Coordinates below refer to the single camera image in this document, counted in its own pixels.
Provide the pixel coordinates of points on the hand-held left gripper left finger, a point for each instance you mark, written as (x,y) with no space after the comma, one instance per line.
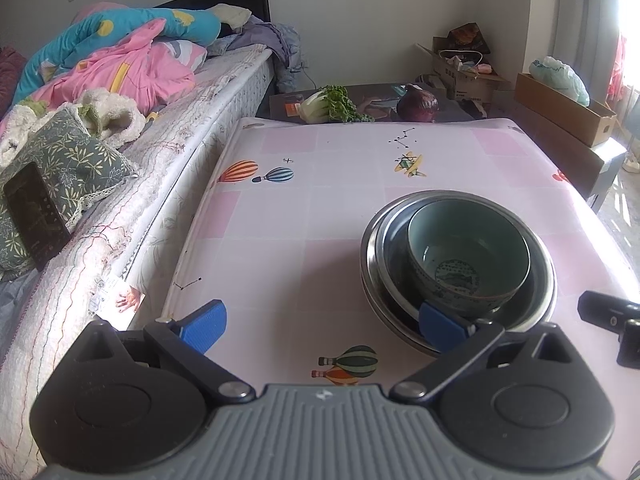
(205,322)

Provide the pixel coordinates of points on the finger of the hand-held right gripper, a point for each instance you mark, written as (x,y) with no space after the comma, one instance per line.
(605,310)

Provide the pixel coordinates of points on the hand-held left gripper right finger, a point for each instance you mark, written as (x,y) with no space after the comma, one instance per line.
(442,327)

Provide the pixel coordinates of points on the stainless steel bowl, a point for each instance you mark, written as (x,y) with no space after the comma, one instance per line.
(395,255)
(366,252)
(385,320)

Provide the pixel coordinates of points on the teal ceramic bowl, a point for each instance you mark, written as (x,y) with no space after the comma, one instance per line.
(450,230)

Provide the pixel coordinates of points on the white quilted bed pad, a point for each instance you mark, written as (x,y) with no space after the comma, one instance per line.
(75,310)

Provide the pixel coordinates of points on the pink printed tablecloth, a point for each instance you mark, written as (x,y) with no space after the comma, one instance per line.
(310,235)

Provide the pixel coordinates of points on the white shoe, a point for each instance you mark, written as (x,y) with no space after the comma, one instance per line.
(632,161)

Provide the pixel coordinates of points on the large dark brown box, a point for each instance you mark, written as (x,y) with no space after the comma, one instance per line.
(575,160)

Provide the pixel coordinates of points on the grey blue bed sheet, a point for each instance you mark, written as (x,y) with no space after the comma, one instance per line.
(15,295)

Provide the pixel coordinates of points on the green floral pillow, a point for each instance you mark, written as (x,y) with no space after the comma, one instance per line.
(85,160)

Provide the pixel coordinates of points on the black phone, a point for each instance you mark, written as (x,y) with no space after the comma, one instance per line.
(35,210)

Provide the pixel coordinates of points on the long cardboard box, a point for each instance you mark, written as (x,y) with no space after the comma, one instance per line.
(565,110)

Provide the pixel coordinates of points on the small yellow object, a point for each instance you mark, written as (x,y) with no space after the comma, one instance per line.
(151,117)

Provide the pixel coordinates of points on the purple cabbage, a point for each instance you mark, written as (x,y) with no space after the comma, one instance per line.
(417,105)

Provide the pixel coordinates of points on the white fluffy blanket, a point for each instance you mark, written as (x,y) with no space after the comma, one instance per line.
(115,115)

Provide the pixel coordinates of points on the white mattress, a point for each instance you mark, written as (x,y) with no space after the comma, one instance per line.
(225,95)

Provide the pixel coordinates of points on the pale green plastic bag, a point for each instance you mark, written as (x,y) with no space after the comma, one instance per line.
(560,77)

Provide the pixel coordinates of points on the pink hanging cloth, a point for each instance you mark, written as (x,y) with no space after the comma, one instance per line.
(617,70)

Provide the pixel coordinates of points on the napa cabbage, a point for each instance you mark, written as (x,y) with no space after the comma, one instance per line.
(315,107)

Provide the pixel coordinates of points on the open cardboard box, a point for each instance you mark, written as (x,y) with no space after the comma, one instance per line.
(465,85)

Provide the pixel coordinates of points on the pink blanket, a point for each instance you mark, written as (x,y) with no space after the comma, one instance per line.
(140,70)

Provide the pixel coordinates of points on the pink cloth item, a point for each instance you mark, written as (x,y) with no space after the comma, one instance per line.
(482,67)

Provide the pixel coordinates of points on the lilac grey garment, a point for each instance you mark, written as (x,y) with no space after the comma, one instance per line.
(270,40)

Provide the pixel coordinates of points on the brown printed bag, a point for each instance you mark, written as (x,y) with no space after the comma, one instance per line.
(470,37)

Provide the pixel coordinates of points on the cream cloth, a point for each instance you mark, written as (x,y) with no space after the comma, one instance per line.
(232,15)

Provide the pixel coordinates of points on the blue printed quilt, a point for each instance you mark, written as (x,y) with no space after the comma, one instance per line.
(100,27)

